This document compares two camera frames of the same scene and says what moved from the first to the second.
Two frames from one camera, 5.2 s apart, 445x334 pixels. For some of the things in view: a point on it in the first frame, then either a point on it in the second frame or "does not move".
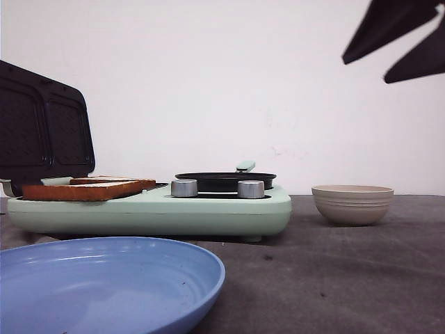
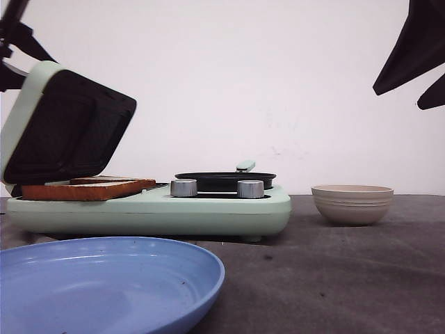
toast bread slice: [111, 179] does not move
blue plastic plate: [105, 285] does not move
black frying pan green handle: [227, 181] does not move
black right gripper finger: [425, 57] → [434, 97]
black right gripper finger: [388, 21] → [421, 48]
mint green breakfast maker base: [156, 213] does not move
